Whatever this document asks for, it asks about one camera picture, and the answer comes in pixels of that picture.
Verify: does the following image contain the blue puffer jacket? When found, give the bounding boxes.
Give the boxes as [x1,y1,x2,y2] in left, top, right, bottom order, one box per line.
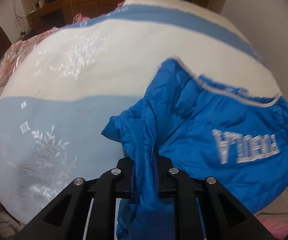
[102,58,288,239]

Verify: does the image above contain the blue and white bed sheet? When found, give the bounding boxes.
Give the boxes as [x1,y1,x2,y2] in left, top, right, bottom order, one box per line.
[0,0,281,224]

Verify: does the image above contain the wooden desk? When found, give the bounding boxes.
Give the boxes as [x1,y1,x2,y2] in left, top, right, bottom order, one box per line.
[27,0,78,34]

